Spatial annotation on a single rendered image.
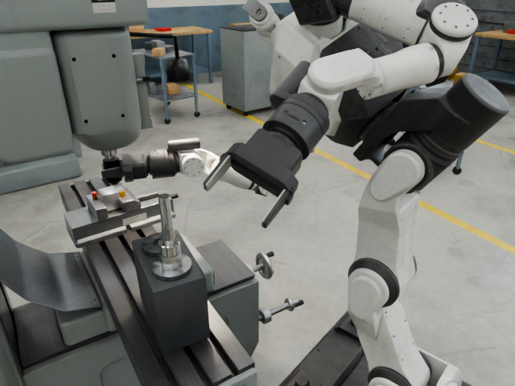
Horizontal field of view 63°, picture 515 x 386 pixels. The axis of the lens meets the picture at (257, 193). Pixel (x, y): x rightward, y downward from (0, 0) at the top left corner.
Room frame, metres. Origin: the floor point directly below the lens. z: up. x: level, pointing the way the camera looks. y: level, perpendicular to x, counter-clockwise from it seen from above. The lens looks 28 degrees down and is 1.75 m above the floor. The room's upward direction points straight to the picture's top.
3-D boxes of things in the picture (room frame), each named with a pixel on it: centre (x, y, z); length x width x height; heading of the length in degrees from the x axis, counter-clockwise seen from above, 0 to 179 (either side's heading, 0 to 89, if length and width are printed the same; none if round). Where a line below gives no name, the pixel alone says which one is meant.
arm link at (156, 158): (1.16, 0.34, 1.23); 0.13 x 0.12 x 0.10; 17
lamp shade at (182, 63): (1.29, 0.24, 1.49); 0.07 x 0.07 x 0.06
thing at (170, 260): (0.77, 0.19, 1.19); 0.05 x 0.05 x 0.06
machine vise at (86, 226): (1.27, 0.48, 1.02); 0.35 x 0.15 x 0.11; 124
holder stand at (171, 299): (0.81, 0.22, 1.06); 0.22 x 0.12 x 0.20; 27
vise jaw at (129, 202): (1.28, 0.46, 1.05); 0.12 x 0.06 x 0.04; 34
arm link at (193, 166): (1.18, 0.23, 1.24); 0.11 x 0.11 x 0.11; 17
